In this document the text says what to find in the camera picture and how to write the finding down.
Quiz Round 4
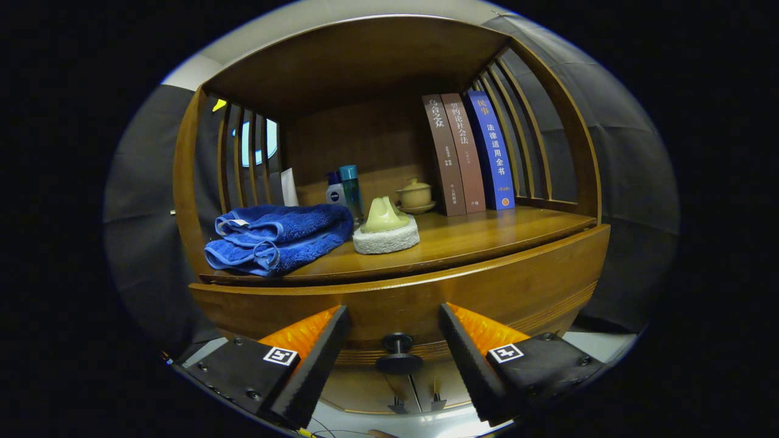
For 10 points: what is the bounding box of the beige lidded tea cup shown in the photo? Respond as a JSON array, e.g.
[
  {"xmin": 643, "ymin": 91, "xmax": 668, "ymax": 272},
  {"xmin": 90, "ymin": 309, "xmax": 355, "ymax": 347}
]
[{"xmin": 396, "ymin": 177, "xmax": 437, "ymax": 215}]

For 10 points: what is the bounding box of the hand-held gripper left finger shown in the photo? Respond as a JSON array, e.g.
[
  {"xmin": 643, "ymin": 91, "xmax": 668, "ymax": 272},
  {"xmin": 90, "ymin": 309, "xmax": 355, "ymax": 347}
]
[{"xmin": 173, "ymin": 304, "xmax": 352, "ymax": 431}]

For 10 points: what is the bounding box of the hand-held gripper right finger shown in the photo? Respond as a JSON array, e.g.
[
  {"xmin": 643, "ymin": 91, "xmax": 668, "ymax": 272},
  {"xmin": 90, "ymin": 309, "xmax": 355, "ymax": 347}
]
[{"xmin": 438, "ymin": 302, "xmax": 606, "ymax": 428}]

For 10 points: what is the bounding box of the green handled white scrub brush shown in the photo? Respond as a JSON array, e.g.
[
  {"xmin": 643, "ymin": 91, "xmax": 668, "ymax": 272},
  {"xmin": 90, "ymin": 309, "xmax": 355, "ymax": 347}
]
[{"xmin": 352, "ymin": 195, "xmax": 421, "ymax": 255}]

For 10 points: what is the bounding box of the blue folded towel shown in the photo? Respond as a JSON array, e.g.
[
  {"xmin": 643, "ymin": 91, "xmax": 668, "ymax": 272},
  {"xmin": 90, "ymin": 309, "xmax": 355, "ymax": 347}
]
[{"xmin": 204, "ymin": 204, "xmax": 355, "ymax": 277}]

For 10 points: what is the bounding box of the wooden cabinet door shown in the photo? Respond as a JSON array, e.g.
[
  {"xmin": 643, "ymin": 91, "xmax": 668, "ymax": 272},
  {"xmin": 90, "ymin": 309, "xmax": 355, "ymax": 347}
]
[
  {"xmin": 414, "ymin": 359, "xmax": 487, "ymax": 415},
  {"xmin": 320, "ymin": 364, "xmax": 417, "ymax": 415}
]

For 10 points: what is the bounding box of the white tube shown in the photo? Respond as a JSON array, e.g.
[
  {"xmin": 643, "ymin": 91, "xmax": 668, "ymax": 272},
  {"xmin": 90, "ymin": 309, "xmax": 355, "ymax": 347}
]
[{"xmin": 280, "ymin": 168, "xmax": 300, "ymax": 207}]

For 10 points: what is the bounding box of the blue book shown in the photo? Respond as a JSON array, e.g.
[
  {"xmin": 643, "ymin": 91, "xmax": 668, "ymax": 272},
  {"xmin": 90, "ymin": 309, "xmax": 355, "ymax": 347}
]
[{"xmin": 466, "ymin": 90, "xmax": 516, "ymax": 211}]

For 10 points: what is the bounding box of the wooden countertop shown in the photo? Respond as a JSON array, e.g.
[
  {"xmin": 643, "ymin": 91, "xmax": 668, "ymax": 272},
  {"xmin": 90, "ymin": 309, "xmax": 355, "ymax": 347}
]
[{"xmin": 200, "ymin": 206, "xmax": 597, "ymax": 285}]

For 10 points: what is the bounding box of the dark brown book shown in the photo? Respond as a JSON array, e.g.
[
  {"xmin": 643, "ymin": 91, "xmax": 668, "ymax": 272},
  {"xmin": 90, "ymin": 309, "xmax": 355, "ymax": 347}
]
[{"xmin": 422, "ymin": 94, "xmax": 467, "ymax": 217}]

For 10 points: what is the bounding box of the wooden drawer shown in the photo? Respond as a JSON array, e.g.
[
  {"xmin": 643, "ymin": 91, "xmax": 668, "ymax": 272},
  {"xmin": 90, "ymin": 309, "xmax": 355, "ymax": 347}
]
[{"xmin": 189, "ymin": 224, "xmax": 611, "ymax": 366}]

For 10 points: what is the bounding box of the reddish brown book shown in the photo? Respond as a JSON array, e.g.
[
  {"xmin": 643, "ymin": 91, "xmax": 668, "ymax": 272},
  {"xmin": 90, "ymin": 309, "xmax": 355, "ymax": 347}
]
[{"xmin": 441, "ymin": 92, "xmax": 487, "ymax": 214}]

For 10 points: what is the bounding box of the wooden cabinet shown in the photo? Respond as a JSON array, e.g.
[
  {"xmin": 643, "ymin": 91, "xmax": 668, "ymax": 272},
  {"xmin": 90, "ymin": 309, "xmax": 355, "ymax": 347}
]
[{"xmin": 172, "ymin": 15, "xmax": 611, "ymax": 420}]

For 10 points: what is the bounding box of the black drawer knob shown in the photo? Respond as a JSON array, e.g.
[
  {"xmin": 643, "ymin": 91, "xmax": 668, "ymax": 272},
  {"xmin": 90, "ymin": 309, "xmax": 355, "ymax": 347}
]
[{"xmin": 375, "ymin": 332, "xmax": 424, "ymax": 375}]

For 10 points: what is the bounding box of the teal bottle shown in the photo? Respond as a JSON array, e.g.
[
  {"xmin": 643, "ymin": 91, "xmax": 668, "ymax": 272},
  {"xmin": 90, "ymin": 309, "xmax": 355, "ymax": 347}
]
[{"xmin": 339, "ymin": 164, "xmax": 365, "ymax": 226}]

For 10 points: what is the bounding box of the blue and white lotion bottle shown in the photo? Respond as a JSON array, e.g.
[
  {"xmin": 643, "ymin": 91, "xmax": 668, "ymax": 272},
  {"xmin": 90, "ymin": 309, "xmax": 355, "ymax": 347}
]
[{"xmin": 325, "ymin": 171, "xmax": 348, "ymax": 206}]

